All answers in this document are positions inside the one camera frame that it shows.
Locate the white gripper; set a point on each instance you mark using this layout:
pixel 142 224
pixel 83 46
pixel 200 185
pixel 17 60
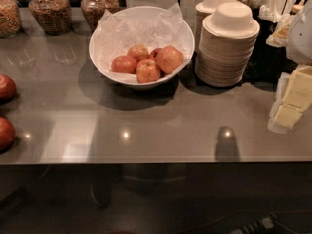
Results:
pixel 300 38

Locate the large red apple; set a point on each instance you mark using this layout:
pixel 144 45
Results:
pixel 169 59

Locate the small hidden red apple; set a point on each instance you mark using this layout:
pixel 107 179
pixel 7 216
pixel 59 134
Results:
pixel 154 53

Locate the front centre red apple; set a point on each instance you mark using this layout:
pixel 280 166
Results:
pixel 147 71

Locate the back red apple in bowl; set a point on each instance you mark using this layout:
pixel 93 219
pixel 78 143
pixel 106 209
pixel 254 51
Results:
pixel 139 52

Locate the red apple in bowl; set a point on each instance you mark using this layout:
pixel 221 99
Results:
pixel 124 64
pixel 139 52

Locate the white bowl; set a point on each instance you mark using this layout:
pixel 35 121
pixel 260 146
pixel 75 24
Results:
pixel 107 72

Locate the left red apple in bowl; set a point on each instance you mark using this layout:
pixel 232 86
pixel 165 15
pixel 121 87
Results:
pixel 124 64

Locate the upper red apple on table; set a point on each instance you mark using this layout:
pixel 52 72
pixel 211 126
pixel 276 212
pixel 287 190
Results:
pixel 8 88

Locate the red apple on table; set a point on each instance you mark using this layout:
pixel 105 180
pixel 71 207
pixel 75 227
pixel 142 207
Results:
pixel 7 134
pixel 8 88

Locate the lower red apple on table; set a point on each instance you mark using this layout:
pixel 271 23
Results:
pixel 7 134

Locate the front stack of paper bowls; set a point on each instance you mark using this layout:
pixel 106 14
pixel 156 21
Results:
pixel 226 43

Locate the stack of paper bowls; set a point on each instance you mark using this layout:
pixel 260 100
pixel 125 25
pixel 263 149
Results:
pixel 203 9
pixel 226 43

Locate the rear stack of paper bowls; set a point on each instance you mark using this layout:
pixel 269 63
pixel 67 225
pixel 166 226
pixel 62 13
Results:
pixel 203 9

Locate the black power strip on floor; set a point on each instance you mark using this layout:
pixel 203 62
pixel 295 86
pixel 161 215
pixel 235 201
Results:
pixel 263 225

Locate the white tissue paper liner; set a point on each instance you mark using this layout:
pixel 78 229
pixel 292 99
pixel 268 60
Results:
pixel 130 30

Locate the right glass jar of cereal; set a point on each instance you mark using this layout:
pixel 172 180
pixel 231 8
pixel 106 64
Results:
pixel 93 10

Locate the glass jar of cereal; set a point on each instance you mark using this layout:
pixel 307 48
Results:
pixel 10 19
pixel 93 10
pixel 54 16

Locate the middle glass jar of cereal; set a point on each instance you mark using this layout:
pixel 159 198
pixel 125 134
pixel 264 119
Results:
pixel 54 16

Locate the left glass jar of cereal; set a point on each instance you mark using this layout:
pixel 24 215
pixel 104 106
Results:
pixel 10 19

